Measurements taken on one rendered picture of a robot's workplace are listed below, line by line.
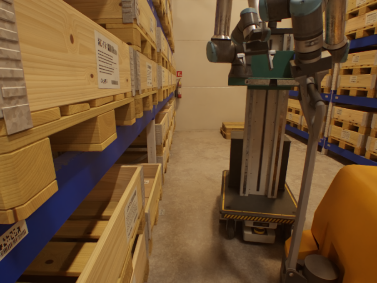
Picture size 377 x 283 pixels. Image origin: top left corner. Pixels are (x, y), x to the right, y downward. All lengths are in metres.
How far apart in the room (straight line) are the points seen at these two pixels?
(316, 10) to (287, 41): 1.18
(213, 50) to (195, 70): 4.54
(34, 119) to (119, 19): 0.88
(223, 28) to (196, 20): 4.69
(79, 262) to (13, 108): 0.67
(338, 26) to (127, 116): 1.32
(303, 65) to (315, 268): 1.02
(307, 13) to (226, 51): 0.94
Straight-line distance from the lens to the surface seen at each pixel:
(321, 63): 0.90
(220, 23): 1.68
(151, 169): 2.09
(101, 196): 1.24
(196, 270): 1.88
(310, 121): 1.04
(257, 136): 2.02
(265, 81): 1.72
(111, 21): 1.21
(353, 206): 1.38
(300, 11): 0.80
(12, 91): 0.36
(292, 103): 6.12
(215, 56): 1.64
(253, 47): 1.25
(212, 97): 6.21
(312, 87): 0.96
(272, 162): 2.07
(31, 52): 0.41
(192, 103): 6.18
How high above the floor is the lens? 1.37
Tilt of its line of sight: 15 degrees down
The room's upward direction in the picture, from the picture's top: straight up
